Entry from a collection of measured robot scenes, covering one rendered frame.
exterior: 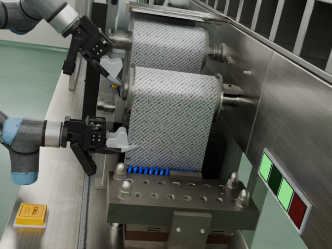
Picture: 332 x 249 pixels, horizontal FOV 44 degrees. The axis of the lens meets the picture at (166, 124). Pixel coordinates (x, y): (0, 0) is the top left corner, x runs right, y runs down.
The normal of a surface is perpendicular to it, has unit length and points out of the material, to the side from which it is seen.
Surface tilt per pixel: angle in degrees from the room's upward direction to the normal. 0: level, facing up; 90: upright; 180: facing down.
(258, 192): 90
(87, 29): 90
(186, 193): 0
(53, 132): 61
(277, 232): 0
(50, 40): 90
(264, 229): 0
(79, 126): 90
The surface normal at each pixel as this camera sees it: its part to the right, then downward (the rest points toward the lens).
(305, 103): -0.98, -0.10
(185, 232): 0.13, 0.39
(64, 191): 0.16, -0.92
